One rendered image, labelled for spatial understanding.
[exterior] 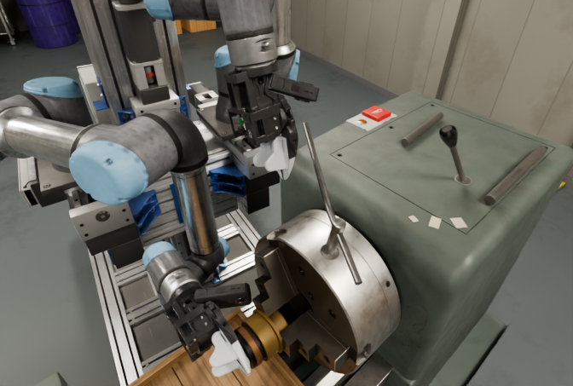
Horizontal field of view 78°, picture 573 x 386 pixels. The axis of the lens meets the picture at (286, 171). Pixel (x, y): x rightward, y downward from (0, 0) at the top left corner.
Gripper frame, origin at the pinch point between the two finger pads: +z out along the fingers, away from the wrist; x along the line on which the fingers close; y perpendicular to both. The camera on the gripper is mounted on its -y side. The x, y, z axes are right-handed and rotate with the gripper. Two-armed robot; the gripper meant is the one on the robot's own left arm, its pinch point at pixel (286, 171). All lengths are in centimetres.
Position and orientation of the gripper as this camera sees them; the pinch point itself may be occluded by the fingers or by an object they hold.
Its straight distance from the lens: 66.2
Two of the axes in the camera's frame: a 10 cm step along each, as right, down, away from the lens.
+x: 6.3, 2.3, -7.4
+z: 1.7, 8.9, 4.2
